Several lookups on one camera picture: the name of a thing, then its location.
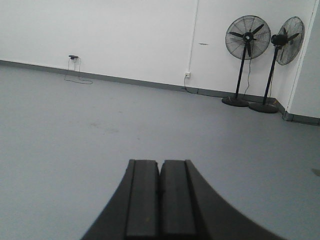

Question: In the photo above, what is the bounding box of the small black device on wall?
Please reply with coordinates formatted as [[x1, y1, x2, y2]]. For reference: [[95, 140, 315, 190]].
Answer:
[[68, 54, 78, 60]]

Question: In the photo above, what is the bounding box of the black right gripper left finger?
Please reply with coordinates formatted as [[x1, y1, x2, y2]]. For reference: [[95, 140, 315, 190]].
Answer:
[[82, 159, 160, 240]]

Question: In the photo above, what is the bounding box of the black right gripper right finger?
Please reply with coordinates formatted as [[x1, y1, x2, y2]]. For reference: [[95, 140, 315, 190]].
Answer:
[[160, 160, 281, 240]]

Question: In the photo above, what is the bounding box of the white wall power outlet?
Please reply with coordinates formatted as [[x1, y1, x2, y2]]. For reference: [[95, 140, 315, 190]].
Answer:
[[184, 72, 191, 78]]

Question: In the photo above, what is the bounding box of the black pedestal fan left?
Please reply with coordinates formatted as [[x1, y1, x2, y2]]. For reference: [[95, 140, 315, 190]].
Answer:
[[222, 15, 271, 107]]

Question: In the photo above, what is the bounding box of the black pedestal fan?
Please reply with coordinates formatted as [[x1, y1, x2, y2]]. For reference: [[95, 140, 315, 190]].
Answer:
[[222, 15, 271, 107], [248, 16, 305, 114]]

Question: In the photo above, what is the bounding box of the black pedestal fan right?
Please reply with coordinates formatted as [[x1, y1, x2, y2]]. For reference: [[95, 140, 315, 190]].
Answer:
[[248, 16, 305, 114]]

